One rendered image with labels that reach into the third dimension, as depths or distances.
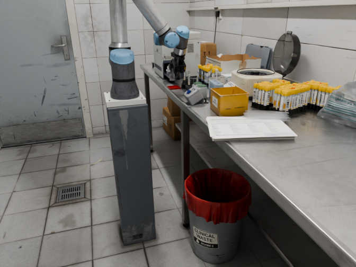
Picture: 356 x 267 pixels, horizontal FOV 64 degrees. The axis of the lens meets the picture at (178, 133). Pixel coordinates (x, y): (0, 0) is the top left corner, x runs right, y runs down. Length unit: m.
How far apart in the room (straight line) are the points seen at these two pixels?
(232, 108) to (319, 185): 0.56
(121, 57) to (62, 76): 1.84
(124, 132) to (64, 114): 1.90
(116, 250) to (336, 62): 1.55
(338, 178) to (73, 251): 1.52
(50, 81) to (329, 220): 2.92
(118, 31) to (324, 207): 1.23
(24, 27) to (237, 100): 2.40
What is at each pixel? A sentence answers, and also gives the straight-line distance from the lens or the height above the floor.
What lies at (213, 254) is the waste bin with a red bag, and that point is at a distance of 1.71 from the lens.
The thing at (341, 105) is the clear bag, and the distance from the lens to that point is 1.31.
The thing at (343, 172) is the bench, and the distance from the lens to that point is 0.94.
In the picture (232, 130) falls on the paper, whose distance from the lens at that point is 1.09.
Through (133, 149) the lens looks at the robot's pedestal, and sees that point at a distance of 1.53.
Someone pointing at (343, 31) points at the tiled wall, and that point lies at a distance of 1.54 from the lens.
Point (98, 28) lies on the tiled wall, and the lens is 3.23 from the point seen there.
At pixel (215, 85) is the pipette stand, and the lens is 1.41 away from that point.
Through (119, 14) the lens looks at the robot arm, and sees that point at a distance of 1.58.
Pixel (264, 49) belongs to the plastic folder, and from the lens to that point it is 2.00.
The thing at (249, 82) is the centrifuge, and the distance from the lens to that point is 1.51.
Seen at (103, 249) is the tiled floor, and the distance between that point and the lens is 1.90.
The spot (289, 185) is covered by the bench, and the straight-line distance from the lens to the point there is 0.82.
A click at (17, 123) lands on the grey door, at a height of 0.26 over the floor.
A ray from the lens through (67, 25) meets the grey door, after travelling 3.17.
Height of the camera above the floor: 1.30
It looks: 23 degrees down
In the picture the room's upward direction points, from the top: 1 degrees counter-clockwise
